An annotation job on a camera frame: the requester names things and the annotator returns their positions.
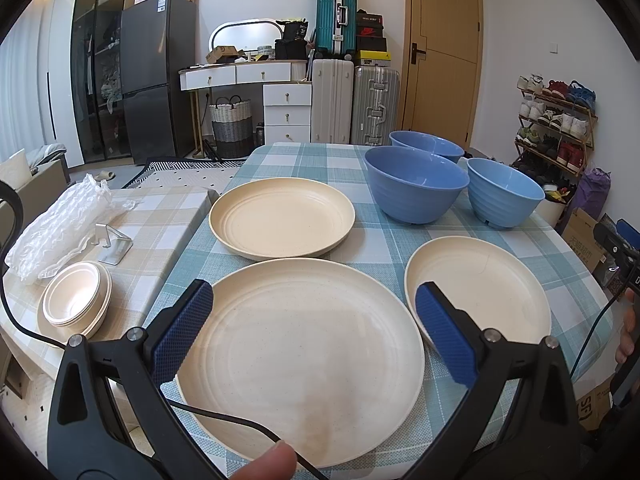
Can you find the light blue ribbed bowl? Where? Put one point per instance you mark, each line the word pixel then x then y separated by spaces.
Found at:
pixel 501 195

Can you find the wooden door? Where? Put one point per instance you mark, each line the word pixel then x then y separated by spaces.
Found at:
pixel 442 67

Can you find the beige sofa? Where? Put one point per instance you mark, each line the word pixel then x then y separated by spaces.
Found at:
pixel 39 177

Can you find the large blue bowl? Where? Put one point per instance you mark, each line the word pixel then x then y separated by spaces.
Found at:
pixel 413 186

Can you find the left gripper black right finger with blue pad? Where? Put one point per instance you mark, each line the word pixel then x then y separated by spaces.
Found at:
pixel 517 418

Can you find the teal suitcase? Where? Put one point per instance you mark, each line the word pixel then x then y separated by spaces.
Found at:
pixel 336 28

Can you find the teal checked tablecloth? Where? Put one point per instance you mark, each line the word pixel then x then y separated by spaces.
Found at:
pixel 381 247

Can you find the white suitcase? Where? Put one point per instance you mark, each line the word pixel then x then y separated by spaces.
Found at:
pixel 332 84

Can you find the left hand thumb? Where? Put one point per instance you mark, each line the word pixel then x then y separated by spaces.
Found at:
pixel 278 463

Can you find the shoe rack with shoes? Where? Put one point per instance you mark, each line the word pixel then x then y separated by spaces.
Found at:
pixel 557 123

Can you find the patterned rug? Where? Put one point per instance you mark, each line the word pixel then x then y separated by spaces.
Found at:
pixel 186 173

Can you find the purple bag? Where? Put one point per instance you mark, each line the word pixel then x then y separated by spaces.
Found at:
pixel 590 196

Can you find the white dresser with drawers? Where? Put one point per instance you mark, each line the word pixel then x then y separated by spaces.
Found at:
pixel 280 92

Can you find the silver suitcase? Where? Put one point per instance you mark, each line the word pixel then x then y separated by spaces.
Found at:
pixel 375 104

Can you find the beige plate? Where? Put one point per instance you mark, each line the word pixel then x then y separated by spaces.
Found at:
pixel 281 218

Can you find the white trash bin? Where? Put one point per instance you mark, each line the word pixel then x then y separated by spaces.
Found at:
pixel 550 209

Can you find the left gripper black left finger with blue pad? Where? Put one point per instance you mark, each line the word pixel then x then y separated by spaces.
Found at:
pixel 108 417

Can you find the woven laundry basket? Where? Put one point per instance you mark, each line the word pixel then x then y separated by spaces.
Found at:
pixel 232 123

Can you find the stack of small cream plates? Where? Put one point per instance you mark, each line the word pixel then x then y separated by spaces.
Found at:
pixel 75 301

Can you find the large cream plate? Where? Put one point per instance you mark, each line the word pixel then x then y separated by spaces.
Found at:
pixel 319 353

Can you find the beige checked tablecloth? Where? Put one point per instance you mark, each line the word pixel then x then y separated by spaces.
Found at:
pixel 161 225

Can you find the cardboard box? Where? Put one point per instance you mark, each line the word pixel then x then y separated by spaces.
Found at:
pixel 578 234

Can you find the white bubble wrap bag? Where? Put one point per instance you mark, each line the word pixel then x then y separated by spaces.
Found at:
pixel 63 231

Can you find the oval mirror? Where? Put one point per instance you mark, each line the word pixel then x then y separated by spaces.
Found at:
pixel 247 35

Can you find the black refrigerator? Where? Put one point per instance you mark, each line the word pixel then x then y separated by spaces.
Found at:
pixel 157 42

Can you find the metal phone stand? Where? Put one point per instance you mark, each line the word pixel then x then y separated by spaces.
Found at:
pixel 113 243

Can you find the right hand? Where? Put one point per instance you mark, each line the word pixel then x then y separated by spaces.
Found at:
pixel 626 346

